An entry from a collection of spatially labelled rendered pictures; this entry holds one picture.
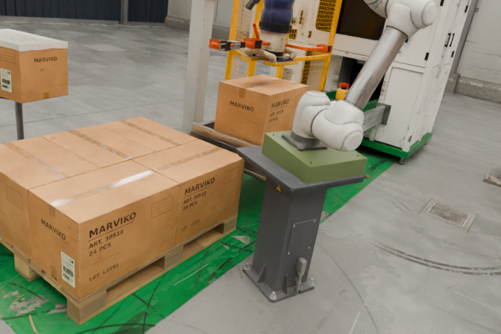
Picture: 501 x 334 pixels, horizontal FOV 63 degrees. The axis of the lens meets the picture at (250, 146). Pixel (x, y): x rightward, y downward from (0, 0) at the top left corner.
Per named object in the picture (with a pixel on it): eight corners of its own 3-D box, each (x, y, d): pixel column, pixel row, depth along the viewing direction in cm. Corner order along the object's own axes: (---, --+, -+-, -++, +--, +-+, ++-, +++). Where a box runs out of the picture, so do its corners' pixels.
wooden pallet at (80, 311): (139, 180, 335) (139, 163, 330) (235, 229, 284) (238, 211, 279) (-24, 235, 240) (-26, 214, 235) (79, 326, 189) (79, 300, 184)
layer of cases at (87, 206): (139, 163, 330) (141, 115, 316) (238, 211, 279) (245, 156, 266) (-25, 214, 235) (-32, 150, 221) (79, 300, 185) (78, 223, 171)
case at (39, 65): (-37, 85, 302) (-43, 29, 288) (13, 78, 337) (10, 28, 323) (21, 104, 281) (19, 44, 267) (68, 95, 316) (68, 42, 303)
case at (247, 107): (256, 121, 342) (262, 74, 329) (298, 135, 324) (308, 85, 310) (212, 136, 293) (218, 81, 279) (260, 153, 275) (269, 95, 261)
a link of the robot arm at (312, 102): (309, 125, 219) (319, 86, 210) (331, 139, 205) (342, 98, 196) (285, 127, 211) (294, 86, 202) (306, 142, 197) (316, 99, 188)
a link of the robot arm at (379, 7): (373, -22, 189) (394, -18, 179) (393, -3, 200) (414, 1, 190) (358, 4, 191) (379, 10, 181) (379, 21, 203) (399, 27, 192)
